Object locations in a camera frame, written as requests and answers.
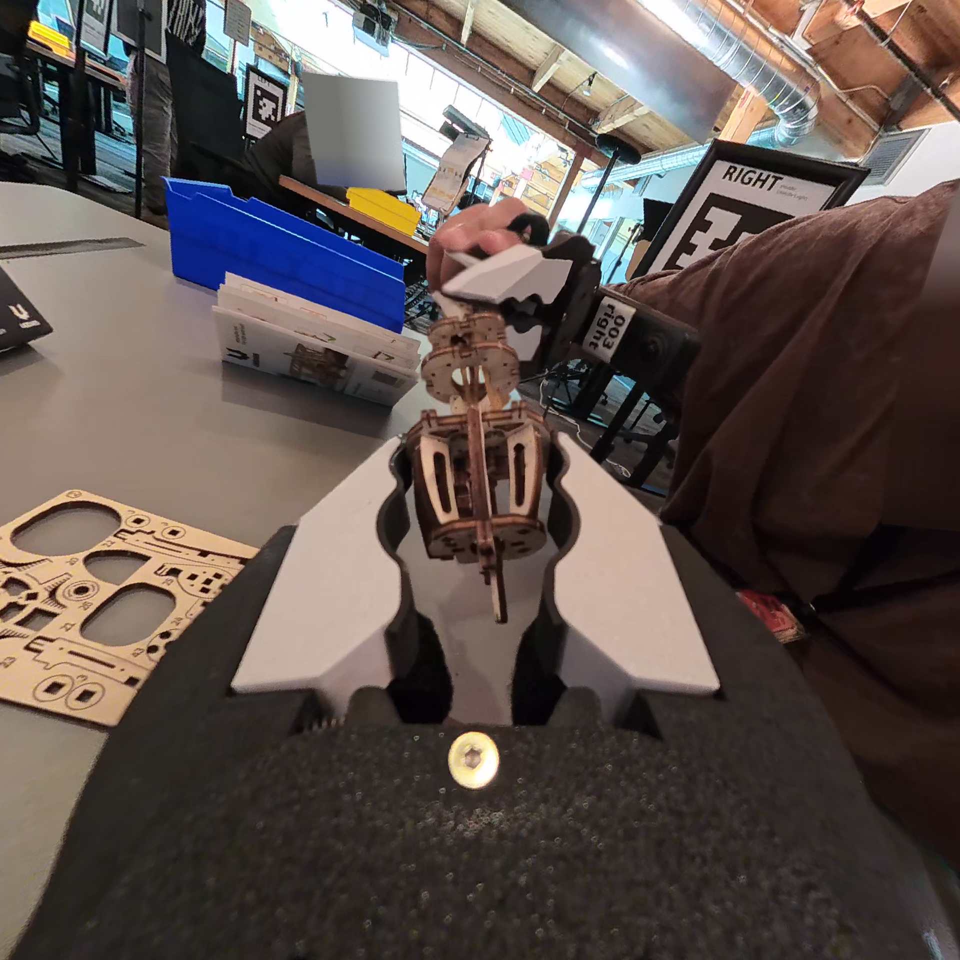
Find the black model kit box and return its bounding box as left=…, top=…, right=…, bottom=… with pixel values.
left=0, top=264, right=57, bottom=355

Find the silver ventilation duct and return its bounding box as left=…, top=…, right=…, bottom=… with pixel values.
left=666, top=0, right=824, bottom=149

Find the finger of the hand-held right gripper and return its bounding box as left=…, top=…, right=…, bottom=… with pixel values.
left=439, top=243, right=569, bottom=309
left=508, top=313, right=561, bottom=381

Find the person's right hand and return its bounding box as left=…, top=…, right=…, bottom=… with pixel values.
left=427, top=196, right=539, bottom=294

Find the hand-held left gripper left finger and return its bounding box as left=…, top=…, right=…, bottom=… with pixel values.
left=231, top=438, right=423, bottom=715

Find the framed marker sign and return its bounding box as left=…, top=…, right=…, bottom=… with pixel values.
left=242, top=62, right=291, bottom=141
left=654, top=137, right=873, bottom=280

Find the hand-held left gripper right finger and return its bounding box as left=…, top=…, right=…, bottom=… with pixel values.
left=517, top=432, right=723, bottom=715

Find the blue plastic bin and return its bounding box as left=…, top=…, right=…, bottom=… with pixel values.
left=162, top=174, right=408, bottom=336

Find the instruction poster on stand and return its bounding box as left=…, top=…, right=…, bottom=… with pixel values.
left=418, top=133, right=494, bottom=216

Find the wooden model assembly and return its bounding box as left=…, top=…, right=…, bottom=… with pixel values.
left=403, top=309, right=554, bottom=627

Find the person's right forearm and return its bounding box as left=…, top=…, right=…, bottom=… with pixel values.
left=598, top=177, right=960, bottom=888

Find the laser-cut wooden parts sheet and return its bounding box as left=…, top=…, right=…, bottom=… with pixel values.
left=0, top=488, right=261, bottom=730

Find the wooden desk with black legs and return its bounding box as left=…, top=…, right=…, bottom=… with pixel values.
left=277, top=174, right=430, bottom=258

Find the white instruction booklet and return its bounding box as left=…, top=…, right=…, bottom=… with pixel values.
left=210, top=270, right=424, bottom=409

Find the yellow plastic bin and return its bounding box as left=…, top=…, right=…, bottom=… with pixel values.
left=345, top=186, right=424, bottom=235

